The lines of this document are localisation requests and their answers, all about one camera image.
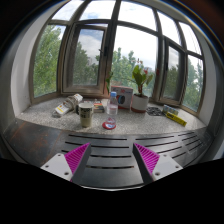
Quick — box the brown framed window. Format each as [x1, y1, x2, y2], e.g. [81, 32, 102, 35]
[28, 0, 206, 113]

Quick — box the colourful flat book stack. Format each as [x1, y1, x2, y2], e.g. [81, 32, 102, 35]
[93, 99, 106, 114]

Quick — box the cream mug with black print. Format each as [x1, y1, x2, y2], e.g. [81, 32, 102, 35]
[75, 101, 95, 128]

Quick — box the white and red printed box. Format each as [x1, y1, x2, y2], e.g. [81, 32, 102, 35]
[109, 85, 134, 110]

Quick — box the potted plant in white pot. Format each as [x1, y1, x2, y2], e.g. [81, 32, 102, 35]
[105, 59, 155, 114]

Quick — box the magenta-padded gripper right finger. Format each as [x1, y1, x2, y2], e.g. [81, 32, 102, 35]
[132, 142, 184, 186]

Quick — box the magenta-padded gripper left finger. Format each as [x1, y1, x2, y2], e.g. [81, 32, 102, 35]
[39, 142, 93, 186]

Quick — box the flat yellow box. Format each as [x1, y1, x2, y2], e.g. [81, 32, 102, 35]
[165, 111, 188, 128]

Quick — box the dark patterned flat mat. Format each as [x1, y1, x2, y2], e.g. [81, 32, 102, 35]
[146, 106, 164, 117]

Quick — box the clear blue-capped water bottle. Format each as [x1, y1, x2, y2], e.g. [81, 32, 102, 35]
[105, 91, 120, 130]

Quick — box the small pale blue box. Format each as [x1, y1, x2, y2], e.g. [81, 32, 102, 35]
[162, 104, 180, 116]

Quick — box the flat round red coaster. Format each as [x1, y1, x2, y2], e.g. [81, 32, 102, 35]
[101, 120, 117, 131]

